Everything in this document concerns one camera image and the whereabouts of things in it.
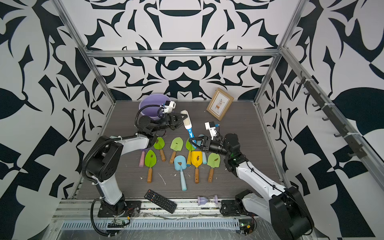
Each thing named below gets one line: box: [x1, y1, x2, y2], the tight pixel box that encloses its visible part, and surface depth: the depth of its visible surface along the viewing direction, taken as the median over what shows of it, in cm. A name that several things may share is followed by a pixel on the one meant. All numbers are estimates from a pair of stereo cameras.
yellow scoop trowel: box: [191, 150, 203, 184], surface depth 91 cm
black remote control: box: [144, 189, 177, 214], surface depth 77 cm
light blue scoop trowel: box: [174, 155, 187, 191], surface depth 90 cm
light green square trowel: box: [169, 137, 184, 164], surface depth 98 cm
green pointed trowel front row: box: [144, 149, 157, 184], surface depth 91 cm
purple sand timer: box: [197, 194, 218, 206], surface depth 76 cm
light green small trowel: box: [207, 152, 221, 183], surface depth 91 cm
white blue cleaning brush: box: [180, 109, 197, 149], surface depth 74 cm
